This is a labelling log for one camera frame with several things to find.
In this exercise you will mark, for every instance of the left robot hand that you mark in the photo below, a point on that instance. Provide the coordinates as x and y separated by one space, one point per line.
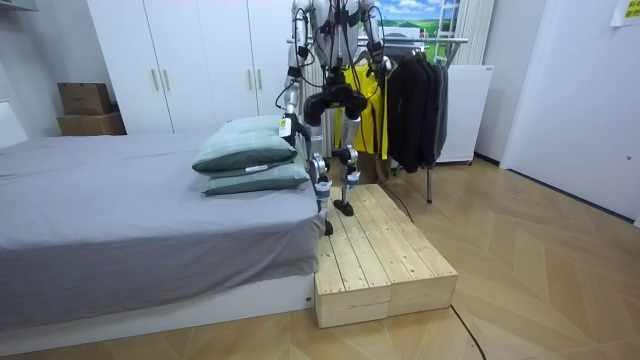
290 127

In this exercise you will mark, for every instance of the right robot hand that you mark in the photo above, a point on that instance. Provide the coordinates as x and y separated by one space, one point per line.
385 66

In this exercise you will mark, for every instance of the yellow shirt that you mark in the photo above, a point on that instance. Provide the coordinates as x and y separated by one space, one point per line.
371 115

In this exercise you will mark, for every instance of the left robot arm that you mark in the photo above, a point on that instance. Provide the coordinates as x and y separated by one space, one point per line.
294 75

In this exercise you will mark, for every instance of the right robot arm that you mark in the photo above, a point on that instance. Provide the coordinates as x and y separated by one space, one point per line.
374 30

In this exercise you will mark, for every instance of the light green pillow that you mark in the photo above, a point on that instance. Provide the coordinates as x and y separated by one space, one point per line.
242 142
260 181

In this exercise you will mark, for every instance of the black jacket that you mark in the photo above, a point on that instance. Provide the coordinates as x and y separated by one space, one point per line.
410 115

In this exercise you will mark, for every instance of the robot legs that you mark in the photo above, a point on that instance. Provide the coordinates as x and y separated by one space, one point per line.
347 145

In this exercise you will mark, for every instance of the robot body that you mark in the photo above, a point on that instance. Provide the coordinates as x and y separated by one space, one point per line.
332 35

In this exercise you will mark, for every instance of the grey jacket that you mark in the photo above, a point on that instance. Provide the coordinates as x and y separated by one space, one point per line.
442 110

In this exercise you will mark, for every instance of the white wardrobe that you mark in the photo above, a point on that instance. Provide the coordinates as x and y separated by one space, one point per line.
200 60

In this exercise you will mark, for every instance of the metal clothes rack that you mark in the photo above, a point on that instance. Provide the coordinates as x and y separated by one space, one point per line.
429 185

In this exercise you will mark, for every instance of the wooden pallet platform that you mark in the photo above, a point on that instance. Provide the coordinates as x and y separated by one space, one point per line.
380 260

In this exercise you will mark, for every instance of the grey bed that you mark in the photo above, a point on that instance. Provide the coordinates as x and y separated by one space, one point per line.
125 215

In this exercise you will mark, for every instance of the white door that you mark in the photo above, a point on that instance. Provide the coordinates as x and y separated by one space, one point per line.
575 100

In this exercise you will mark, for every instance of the cardboard box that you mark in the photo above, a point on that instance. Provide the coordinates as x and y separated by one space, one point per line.
84 99
92 125

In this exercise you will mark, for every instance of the yellow paper note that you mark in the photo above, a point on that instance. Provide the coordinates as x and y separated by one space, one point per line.
626 12

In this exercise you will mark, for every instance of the landscape wall poster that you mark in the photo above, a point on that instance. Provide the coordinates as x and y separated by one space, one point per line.
410 17

